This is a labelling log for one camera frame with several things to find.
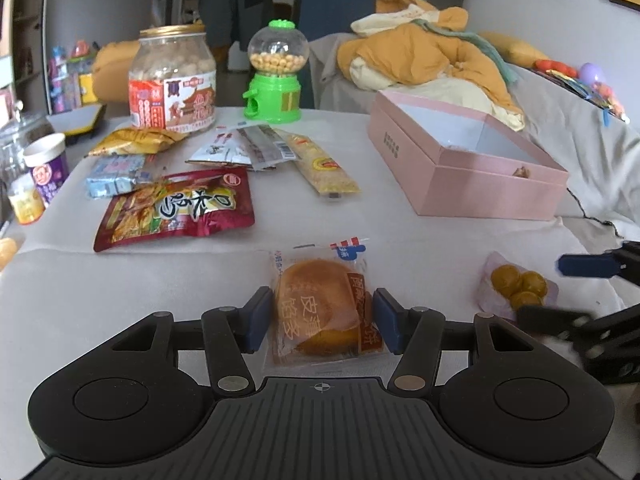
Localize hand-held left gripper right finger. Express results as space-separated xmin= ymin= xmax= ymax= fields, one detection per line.
xmin=373 ymin=287 xmax=537 ymax=397

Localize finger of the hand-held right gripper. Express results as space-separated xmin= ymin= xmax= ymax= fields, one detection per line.
xmin=517 ymin=303 xmax=596 ymax=339
xmin=556 ymin=241 xmax=640 ymax=281

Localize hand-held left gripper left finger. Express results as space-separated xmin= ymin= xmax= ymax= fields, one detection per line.
xmin=107 ymin=286 xmax=274 ymax=397

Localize clear packet with yellow balls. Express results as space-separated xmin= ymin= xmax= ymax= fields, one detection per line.
xmin=477 ymin=251 xmax=560 ymax=322

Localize clear packet with round bun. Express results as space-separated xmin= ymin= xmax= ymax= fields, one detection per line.
xmin=264 ymin=237 xmax=389 ymax=367

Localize pink cardboard box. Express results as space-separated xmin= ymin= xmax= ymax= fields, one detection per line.
xmin=367 ymin=90 xmax=570 ymax=221

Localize white snack packet red print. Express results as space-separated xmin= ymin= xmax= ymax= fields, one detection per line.
xmin=185 ymin=127 xmax=254 ymax=166

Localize yellow crinkled snack packet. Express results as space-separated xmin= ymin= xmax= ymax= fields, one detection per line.
xmin=87 ymin=127 xmax=190 ymax=159

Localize long yellow snack packet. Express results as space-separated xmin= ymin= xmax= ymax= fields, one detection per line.
xmin=275 ymin=130 xmax=361 ymax=199

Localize pile of colourful toys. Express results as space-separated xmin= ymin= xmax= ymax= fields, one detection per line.
xmin=533 ymin=59 xmax=629 ymax=127

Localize grey clear snack packet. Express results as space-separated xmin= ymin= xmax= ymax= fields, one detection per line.
xmin=235 ymin=124 xmax=299 ymax=171

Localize purple plastic egg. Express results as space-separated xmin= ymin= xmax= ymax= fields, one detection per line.
xmin=579 ymin=62 xmax=606 ymax=86

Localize light blue snack packet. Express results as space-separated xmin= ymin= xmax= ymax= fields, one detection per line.
xmin=85 ymin=154 xmax=154 ymax=199

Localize green gumball machine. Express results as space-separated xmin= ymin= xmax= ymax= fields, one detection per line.
xmin=242 ymin=19 xmax=311 ymax=125

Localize orange pillow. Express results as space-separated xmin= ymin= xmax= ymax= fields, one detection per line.
xmin=479 ymin=31 xmax=551 ymax=66

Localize small yellow jar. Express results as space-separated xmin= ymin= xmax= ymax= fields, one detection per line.
xmin=7 ymin=175 xmax=46 ymax=225

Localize orange round object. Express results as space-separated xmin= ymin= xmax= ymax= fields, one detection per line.
xmin=0 ymin=237 xmax=19 ymax=271

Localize purple paper cup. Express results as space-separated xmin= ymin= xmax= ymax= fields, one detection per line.
xmin=22 ymin=133 xmax=70 ymax=206

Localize plastic jar of peanuts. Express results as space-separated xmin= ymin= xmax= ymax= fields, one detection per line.
xmin=128 ymin=24 xmax=218 ymax=134

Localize orange and cream blanket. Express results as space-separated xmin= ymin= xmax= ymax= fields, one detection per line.
xmin=337 ymin=0 xmax=526 ymax=132

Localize black and yellow tray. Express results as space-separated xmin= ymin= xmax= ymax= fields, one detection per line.
xmin=46 ymin=104 xmax=109 ymax=146

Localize orange cushion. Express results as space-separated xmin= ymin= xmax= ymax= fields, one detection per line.
xmin=92 ymin=40 xmax=144 ymax=106

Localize glass jar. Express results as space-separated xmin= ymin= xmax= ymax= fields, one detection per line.
xmin=0 ymin=111 xmax=57 ymax=181

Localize colourful toys on shelf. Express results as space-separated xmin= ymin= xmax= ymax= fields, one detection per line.
xmin=47 ymin=40 xmax=102 ymax=114

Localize dark hanging jacket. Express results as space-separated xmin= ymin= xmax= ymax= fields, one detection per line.
xmin=194 ymin=0 xmax=276 ymax=54

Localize black cable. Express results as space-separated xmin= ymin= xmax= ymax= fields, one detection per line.
xmin=566 ymin=187 xmax=627 ymax=242

